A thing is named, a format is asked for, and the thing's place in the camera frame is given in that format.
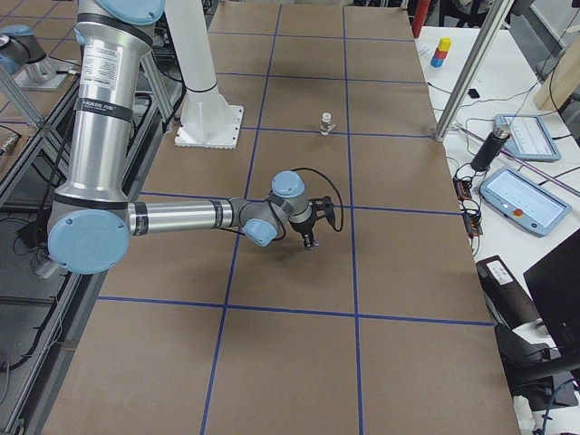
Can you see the blue teach pendant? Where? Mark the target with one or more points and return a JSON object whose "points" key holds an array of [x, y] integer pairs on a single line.
{"points": [[530, 139], [524, 202]]}

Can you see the grey power adapter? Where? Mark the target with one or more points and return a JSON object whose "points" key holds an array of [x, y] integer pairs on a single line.
{"points": [[45, 267]]}

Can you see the black monitor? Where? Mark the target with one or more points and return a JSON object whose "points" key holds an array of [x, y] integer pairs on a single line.
{"points": [[553, 282]]}

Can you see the red cylinder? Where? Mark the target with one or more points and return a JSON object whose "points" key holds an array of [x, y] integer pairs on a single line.
{"points": [[419, 18]]}

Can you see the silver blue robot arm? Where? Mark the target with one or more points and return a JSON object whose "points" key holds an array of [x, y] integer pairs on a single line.
{"points": [[93, 215]]}

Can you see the red toy block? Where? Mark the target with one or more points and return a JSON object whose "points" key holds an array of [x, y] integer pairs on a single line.
{"points": [[440, 55]]}

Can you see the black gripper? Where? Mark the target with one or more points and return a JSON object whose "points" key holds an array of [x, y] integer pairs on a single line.
{"points": [[301, 224]]}

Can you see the small black puck device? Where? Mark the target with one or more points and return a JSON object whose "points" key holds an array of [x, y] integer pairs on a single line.
{"points": [[473, 93]]}

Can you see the blue teach pendant far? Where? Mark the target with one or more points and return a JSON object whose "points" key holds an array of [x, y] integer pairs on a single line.
{"points": [[530, 139]]}

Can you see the yellow toy block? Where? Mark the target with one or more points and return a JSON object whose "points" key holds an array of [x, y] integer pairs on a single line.
{"points": [[444, 44]]}

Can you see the orange circuit board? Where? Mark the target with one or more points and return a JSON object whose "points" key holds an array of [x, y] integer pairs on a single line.
{"points": [[469, 207]]}

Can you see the black box with label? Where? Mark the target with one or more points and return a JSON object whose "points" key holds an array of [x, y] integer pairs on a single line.
{"points": [[509, 302]]}

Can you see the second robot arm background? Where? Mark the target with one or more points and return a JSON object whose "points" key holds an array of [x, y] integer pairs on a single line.
{"points": [[23, 58]]}

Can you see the black water bottle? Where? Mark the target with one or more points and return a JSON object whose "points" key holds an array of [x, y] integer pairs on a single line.
{"points": [[490, 148]]}

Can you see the blue toy block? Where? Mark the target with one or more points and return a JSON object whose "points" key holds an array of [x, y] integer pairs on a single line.
{"points": [[436, 62]]}

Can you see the wooden plank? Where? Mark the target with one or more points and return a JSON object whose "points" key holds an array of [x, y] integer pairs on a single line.
{"points": [[561, 82]]}

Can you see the blue teach pendant near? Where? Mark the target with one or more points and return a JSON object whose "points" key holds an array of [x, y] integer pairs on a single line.
{"points": [[524, 202]]}

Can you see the aluminium frame post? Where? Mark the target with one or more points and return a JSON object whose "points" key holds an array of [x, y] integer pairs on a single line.
{"points": [[486, 36]]}

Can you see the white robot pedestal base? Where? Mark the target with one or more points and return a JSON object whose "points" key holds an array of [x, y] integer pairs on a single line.
{"points": [[206, 119]]}

